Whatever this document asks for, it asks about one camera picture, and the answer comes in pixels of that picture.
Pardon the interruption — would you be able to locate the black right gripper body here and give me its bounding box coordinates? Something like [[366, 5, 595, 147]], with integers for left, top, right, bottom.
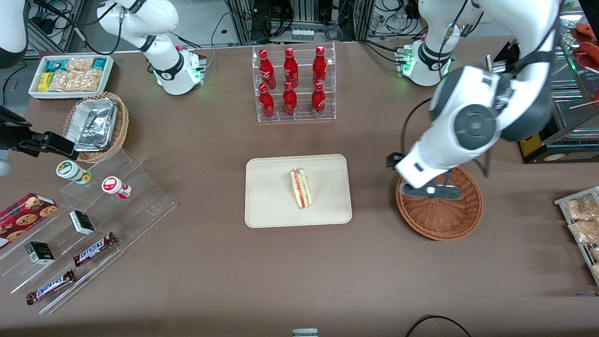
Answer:
[[0, 107, 50, 158]]

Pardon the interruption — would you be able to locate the triangle sandwich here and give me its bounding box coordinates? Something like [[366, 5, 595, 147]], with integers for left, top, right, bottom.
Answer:
[[289, 167, 313, 210]]

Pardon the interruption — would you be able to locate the aluminium foil tray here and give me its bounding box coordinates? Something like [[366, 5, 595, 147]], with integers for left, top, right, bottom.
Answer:
[[66, 98, 117, 151]]

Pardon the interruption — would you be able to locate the brown round wicker basket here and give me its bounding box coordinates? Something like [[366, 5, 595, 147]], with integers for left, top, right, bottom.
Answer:
[[395, 165, 483, 242]]

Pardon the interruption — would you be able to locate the light wicker basket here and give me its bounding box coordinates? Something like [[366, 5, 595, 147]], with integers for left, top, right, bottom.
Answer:
[[63, 92, 129, 163]]

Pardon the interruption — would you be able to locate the beige plastic serving tray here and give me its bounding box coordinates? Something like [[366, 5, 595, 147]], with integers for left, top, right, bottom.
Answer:
[[245, 154, 352, 228]]

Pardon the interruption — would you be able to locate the green lid yogurt cup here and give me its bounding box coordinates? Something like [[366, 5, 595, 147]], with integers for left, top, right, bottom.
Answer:
[[56, 161, 92, 184]]

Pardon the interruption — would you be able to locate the white rectangular snack bin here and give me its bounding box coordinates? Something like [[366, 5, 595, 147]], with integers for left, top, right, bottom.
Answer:
[[29, 55, 114, 100]]

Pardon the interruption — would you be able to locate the red lid yogurt cup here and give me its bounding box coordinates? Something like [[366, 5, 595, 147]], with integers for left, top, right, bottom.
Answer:
[[102, 176, 132, 199]]

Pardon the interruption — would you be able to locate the large clear peanut bag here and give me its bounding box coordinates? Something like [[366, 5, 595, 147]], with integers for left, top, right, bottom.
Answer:
[[49, 69, 102, 92]]

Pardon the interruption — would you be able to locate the small black carton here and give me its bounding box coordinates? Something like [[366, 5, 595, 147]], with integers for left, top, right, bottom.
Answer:
[[69, 211, 95, 235], [25, 242, 55, 265]]

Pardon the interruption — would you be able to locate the red tartan cookie box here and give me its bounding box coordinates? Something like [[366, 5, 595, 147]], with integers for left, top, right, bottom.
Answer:
[[0, 193, 58, 249]]

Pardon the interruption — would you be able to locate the small clear peanut bag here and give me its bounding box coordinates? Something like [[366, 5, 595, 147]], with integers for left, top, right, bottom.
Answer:
[[66, 57, 94, 72]]

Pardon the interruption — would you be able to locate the clear acrylic step shelf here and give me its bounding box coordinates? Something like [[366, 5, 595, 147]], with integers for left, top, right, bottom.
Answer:
[[0, 149, 177, 315]]

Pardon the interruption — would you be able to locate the snickers chocolate bar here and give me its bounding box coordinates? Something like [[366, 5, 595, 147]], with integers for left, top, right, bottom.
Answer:
[[26, 270, 76, 305], [73, 233, 117, 267]]

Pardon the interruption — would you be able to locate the clear acrylic bottle rack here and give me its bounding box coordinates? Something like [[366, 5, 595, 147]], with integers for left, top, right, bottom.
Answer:
[[252, 42, 336, 123]]

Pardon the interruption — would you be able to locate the red cola bottle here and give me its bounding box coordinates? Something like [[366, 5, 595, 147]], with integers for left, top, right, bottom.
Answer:
[[283, 81, 298, 117], [259, 49, 277, 89], [311, 82, 326, 117], [284, 47, 299, 88], [259, 83, 276, 119], [313, 46, 328, 86]]

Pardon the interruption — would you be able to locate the black food warmer cabinet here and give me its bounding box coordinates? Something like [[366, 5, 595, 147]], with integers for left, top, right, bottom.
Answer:
[[487, 7, 599, 164]]

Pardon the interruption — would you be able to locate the steel warmer pan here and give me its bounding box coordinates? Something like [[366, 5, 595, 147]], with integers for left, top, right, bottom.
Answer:
[[554, 90, 599, 130]]

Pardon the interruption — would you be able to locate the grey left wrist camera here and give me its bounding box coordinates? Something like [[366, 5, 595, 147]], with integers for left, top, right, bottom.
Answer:
[[399, 184, 461, 198]]

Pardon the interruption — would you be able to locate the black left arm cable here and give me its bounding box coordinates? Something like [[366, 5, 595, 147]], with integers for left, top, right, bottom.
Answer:
[[400, 97, 433, 157]]

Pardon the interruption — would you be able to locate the black looped floor cable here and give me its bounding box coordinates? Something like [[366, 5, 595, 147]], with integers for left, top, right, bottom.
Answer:
[[405, 315, 473, 337]]

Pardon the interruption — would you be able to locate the thin black base cable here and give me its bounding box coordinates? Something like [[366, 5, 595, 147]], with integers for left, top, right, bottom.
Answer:
[[205, 12, 234, 71]]

